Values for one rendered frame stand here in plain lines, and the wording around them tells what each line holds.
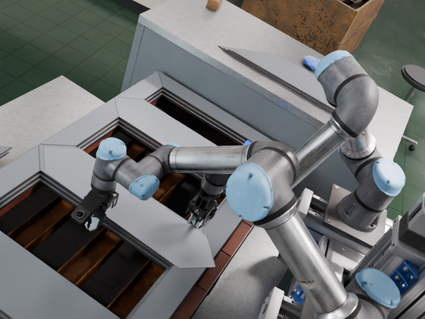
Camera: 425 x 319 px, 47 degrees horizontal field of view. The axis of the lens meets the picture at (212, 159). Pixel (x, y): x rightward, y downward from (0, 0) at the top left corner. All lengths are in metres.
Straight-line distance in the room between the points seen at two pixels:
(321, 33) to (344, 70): 2.92
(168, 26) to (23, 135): 0.83
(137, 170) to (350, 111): 0.59
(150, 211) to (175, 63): 0.88
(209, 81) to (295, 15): 2.17
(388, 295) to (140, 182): 0.69
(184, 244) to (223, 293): 0.27
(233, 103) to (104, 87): 1.56
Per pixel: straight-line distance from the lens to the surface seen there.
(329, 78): 1.43
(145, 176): 1.34
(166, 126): 2.08
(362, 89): 1.37
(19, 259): 1.55
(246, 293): 1.87
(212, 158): 1.30
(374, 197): 1.71
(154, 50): 2.42
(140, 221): 1.69
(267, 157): 1.12
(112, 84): 3.72
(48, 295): 1.49
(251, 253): 1.99
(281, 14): 4.42
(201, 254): 1.67
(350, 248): 1.85
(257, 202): 1.07
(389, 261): 1.53
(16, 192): 1.73
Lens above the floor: 2.14
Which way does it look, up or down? 40 degrees down
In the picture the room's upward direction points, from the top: 24 degrees clockwise
